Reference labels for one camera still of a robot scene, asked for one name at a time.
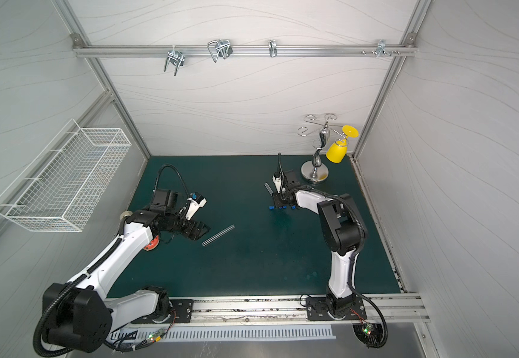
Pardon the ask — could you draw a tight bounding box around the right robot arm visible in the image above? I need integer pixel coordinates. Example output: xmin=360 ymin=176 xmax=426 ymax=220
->
xmin=271 ymin=154 xmax=389 ymax=349

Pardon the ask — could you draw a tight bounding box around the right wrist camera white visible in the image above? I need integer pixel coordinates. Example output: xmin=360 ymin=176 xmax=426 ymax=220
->
xmin=272 ymin=176 xmax=283 ymax=193

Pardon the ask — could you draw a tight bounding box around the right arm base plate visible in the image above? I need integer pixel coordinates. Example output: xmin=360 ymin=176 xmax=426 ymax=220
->
xmin=300 ymin=294 xmax=367 ymax=322

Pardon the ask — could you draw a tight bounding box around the aluminium crossbar rail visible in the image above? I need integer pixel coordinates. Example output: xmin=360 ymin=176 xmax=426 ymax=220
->
xmin=73 ymin=43 xmax=418 ymax=58

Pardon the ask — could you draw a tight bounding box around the white slotted cable duct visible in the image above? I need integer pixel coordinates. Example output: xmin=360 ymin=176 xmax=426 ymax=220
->
xmin=106 ymin=325 xmax=337 ymax=344

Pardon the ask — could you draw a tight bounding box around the chrome cup holder stand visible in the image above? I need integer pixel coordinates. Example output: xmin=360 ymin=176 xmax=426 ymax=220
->
xmin=301 ymin=113 xmax=347 ymax=184

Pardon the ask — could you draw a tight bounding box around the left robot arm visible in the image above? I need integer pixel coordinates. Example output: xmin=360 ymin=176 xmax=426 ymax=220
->
xmin=33 ymin=186 xmax=210 ymax=357

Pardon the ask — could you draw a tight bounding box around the beige plastic bottle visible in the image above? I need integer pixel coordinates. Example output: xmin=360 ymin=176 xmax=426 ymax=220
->
xmin=119 ymin=210 xmax=133 ymax=220

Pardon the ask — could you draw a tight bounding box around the beige red round object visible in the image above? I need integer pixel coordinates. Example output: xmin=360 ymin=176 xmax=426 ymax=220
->
xmin=143 ymin=237 xmax=159 ymax=251

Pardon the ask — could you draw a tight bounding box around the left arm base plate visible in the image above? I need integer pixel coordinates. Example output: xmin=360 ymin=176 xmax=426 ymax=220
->
xmin=132 ymin=299 xmax=194 ymax=325

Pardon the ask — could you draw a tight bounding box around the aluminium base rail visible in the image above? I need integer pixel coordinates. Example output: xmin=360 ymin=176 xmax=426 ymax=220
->
xmin=178 ymin=293 xmax=431 ymax=327

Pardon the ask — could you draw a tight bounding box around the metal clamp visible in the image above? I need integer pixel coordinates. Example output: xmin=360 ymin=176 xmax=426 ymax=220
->
xmin=207 ymin=39 xmax=233 ymax=63
xmin=361 ymin=40 xmax=401 ymax=58
xmin=164 ymin=48 xmax=185 ymax=76
xmin=268 ymin=40 xmax=277 ymax=58

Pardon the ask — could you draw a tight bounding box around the green table mat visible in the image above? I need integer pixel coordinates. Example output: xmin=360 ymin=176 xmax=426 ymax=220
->
xmin=90 ymin=155 xmax=401 ymax=299

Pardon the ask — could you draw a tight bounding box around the white wire basket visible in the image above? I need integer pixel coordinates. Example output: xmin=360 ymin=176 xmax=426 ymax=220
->
xmin=0 ymin=119 xmax=131 ymax=233

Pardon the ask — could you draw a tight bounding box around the clear test tube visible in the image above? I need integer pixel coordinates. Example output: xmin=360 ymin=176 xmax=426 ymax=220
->
xmin=202 ymin=225 xmax=235 ymax=247
xmin=264 ymin=182 xmax=274 ymax=197

